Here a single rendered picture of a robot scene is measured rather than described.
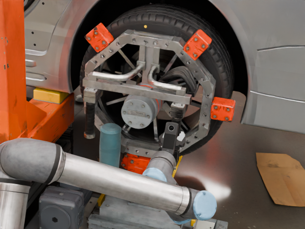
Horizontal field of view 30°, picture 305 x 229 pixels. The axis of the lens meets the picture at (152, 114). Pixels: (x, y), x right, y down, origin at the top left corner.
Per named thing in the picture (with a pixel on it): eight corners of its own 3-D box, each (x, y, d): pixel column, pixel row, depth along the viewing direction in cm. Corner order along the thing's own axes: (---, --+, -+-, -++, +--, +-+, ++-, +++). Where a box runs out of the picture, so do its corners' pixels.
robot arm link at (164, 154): (149, 153, 195) (176, 159, 193) (152, 147, 199) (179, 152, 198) (147, 176, 199) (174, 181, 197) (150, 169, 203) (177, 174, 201)
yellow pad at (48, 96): (71, 93, 276) (71, 84, 274) (60, 104, 264) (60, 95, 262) (44, 88, 279) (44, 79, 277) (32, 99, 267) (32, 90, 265)
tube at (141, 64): (145, 70, 230) (147, 45, 226) (132, 88, 213) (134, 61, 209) (104, 63, 234) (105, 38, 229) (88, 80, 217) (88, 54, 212)
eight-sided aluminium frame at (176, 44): (205, 161, 248) (221, 42, 224) (203, 169, 242) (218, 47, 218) (87, 138, 258) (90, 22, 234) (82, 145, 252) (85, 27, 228)
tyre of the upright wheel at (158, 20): (88, 3, 258) (104, 134, 285) (68, 17, 238) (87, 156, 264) (233, 1, 241) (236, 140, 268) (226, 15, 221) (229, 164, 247)
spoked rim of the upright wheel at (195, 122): (105, 20, 259) (117, 120, 280) (88, 35, 239) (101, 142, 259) (216, 19, 246) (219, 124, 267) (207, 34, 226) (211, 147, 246)
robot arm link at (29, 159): (17, 128, 151) (223, 191, 179) (6, 133, 162) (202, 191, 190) (5, 171, 149) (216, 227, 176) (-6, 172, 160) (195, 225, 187)
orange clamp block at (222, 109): (212, 111, 238) (233, 115, 237) (209, 119, 231) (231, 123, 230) (214, 96, 235) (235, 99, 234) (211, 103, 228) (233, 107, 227)
